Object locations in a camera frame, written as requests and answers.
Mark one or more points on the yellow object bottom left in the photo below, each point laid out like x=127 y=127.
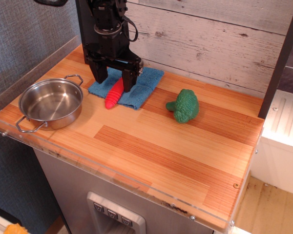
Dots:
x=15 y=229

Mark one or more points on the green toy broccoli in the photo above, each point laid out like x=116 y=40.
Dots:
x=185 y=107

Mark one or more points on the dark right frame post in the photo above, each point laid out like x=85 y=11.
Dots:
x=278 y=71

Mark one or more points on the dark frame post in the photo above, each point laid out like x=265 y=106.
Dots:
x=278 y=71
x=86 y=25

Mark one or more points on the clear acrylic edge guard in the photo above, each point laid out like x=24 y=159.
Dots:
x=197 y=170

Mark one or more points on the white toy sink unit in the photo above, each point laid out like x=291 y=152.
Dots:
x=273 y=163

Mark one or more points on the grey toy fridge cabinet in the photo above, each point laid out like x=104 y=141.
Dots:
x=71 y=185

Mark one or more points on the blue folded towel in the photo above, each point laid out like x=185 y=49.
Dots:
x=134 y=99

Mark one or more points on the stainless steel pot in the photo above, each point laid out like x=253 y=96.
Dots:
x=51 y=104

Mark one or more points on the red handled metal spoon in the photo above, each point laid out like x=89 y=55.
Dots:
x=114 y=85

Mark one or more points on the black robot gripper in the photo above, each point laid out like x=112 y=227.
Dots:
x=113 y=51

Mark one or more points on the dark left frame post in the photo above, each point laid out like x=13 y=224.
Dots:
x=86 y=25

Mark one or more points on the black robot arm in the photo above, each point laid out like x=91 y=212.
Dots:
x=109 y=18

